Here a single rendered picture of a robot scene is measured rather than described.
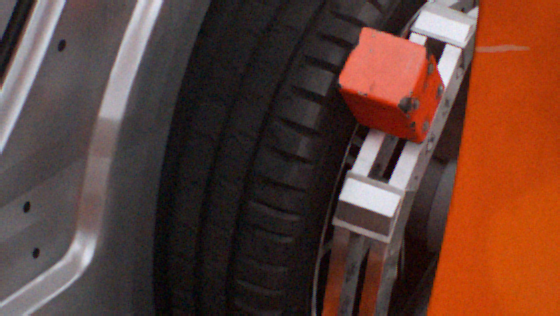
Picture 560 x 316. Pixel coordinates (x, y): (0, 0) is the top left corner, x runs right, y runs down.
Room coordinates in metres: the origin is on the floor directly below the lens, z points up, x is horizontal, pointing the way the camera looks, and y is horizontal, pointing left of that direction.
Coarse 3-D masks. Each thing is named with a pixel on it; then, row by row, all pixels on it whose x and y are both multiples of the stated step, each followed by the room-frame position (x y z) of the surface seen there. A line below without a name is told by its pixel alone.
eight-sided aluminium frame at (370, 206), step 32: (448, 0) 1.13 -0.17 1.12; (416, 32) 1.06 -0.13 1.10; (448, 32) 1.05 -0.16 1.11; (448, 64) 1.03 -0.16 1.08; (448, 96) 1.01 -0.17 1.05; (384, 160) 0.99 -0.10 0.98; (416, 160) 0.96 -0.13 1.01; (352, 192) 0.95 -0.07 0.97; (384, 192) 0.94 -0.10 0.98; (352, 224) 0.94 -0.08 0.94; (384, 224) 0.92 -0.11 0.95; (352, 256) 0.95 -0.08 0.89; (384, 256) 0.92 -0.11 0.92; (352, 288) 0.96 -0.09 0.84; (384, 288) 0.93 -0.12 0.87
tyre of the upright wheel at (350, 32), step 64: (256, 0) 1.08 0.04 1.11; (320, 0) 1.06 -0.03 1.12; (384, 0) 1.06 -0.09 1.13; (192, 64) 1.04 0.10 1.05; (256, 64) 1.02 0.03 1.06; (320, 64) 1.00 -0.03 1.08; (192, 128) 1.00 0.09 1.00; (256, 128) 0.97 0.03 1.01; (320, 128) 0.96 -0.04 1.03; (192, 192) 0.97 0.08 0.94; (256, 192) 0.94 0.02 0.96; (320, 192) 0.96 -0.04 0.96; (192, 256) 0.95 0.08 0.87; (256, 256) 0.92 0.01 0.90
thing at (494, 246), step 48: (480, 0) 0.61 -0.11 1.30; (528, 0) 0.59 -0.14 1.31; (480, 48) 0.61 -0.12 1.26; (528, 48) 0.59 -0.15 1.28; (480, 96) 0.60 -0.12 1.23; (528, 96) 0.59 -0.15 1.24; (480, 144) 0.60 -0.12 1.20; (528, 144) 0.59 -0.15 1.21; (480, 192) 0.60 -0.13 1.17; (528, 192) 0.58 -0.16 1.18; (480, 240) 0.60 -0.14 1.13; (528, 240) 0.58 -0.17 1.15; (432, 288) 0.61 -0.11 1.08; (480, 288) 0.59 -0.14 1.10; (528, 288) 0.57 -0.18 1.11
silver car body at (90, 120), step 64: (0, 0) 1.08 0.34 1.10; (64, 0) 0.85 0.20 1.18; (128, 0) 0.93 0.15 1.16; (192, 0) 0.98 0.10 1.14; (0, 64) 0.79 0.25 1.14; (64, 64) 0.85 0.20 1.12; (128, 64) 0.91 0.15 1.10; (0, 128) 0.79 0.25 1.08; (64, 128) 0.85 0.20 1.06; (128, 128) 0.90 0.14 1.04; (0, 192) 0.77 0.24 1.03; (64, 192) 0.85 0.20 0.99; (128, 192) 0.90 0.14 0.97; (0, 256) 0.76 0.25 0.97; (64, 256) 0.85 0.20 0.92; (128, 256) 0.90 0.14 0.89
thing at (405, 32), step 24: (432, 0) 1.18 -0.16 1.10; (408, 24) 1.12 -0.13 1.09; (360, 144) 1.09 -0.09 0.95; (336, 192) 1.15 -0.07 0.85; (408, 240) 1.35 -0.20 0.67; (312, 264) 0.97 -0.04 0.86; (360, 264) 1.18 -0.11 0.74; (408, 264) 1.32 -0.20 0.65; (432, 264) 1.32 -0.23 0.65; (312, 288) 0.97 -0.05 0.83; (360, 288) 1.16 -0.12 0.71; (408, 288) 1.28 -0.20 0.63; (312, 312) 0.98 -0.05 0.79
